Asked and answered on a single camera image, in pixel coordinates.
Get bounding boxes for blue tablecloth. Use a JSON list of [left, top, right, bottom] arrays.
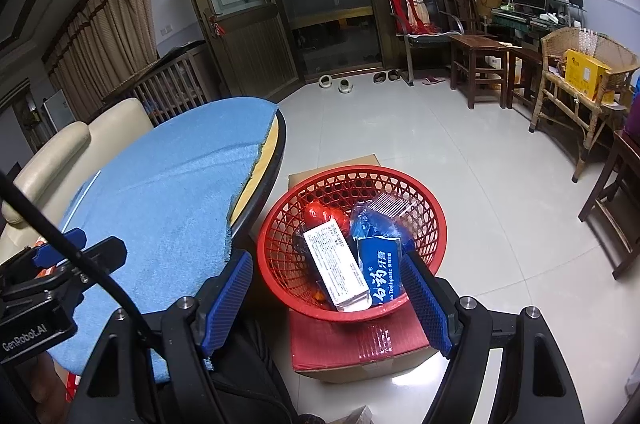
[[47, 97, 281, 385]]

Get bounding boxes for beige curtain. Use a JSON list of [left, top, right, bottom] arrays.
[[42, 0, 158, 122]]

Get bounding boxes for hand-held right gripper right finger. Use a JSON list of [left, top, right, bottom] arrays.
[[400, 251, 586, 424]]

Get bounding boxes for wooden chair with clothes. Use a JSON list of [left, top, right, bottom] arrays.
[[387, 0, 496, 85]]

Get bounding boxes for dark wooden side table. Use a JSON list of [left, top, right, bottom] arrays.
[[507, 47, 546, 110]]

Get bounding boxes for grey striped packet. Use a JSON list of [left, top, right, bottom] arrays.
[[370, 191, 421, 220]]

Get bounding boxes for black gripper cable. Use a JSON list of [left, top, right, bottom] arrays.
[[0, 171, 156, 335]]

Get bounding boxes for cream leather sofa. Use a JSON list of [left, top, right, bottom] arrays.
[[0, 98, 153, 265]]

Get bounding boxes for blue plastic bag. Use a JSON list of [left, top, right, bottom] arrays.
[[350, 199, 416, 250]]

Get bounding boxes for red-topped cardboard box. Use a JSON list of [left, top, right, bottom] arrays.
[[287, 153, 441, 385]]

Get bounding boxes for person's dark pants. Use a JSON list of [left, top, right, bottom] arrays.
[[210, 319, 301, 424]]

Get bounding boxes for round wooden table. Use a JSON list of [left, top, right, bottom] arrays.
[[227, 111, 288, 265]]

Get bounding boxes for blue toothpaste box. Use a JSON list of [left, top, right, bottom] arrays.
[[356, 237, 416, 310]]

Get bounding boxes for red plastic bag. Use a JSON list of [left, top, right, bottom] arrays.
[[302, 201, 351, 237]]

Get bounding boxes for wicker armchair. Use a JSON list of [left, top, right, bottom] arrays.
[[530, 27, 640, 182]]

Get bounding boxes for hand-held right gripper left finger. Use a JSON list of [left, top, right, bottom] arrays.
[[72, 249, 253, 424]]

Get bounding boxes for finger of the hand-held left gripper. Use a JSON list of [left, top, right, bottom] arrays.
[[27, 227, 128, 285]]

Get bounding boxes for wooden baby crib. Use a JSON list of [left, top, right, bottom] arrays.
[[102, 42, 221, 127]]

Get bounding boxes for red plastic basket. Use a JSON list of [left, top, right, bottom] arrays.
[[256, 167, 447, 324]]

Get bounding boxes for wooden bench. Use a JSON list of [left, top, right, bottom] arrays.
[[290, 7, 376, 30]]

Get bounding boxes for purple cloth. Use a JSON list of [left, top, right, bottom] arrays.
[[625, 102, 640, 140]]

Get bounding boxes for yellow carton box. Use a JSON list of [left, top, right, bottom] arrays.
[[564, 49, 618, 102]]

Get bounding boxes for cluttered computer desk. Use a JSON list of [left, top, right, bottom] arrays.
[[490, 7, 586, 42]]

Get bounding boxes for beige striped scarf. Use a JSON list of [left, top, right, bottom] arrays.
[[402, 0, 431, 22]]

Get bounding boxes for square wooden stool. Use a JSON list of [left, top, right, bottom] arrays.
[[450, 33, 511, 110]]

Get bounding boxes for dark wooden armchair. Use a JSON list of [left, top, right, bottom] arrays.
[[580, 129, 640, 280]]

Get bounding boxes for white purple carton box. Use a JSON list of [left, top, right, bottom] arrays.
[[301, 223, 373, 312]]

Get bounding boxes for red scarf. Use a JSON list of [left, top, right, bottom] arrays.
[[387, 0, 441, 38]]

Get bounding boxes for dark wooden chair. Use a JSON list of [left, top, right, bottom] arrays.
[[440, 0, 493, 38]]

